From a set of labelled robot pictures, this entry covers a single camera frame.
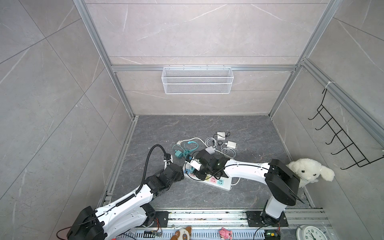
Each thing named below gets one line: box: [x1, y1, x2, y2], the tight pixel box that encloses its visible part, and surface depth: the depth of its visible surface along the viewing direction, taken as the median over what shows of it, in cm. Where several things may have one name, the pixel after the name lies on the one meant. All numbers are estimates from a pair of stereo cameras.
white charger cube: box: [205, 146, 215, 155], surface depth 100 cm
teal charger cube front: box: [174, 150, 183, 158], surface depth 97 cm
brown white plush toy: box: [170, 226, 192, 240], surface depth 69 cm
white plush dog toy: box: [286, 158, 335, 188], surface depth 73 cm
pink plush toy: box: [218, 227, 233, 240], surface depth 69 cm
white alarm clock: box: [295, 225, 328, 240], surface depth 68 cm
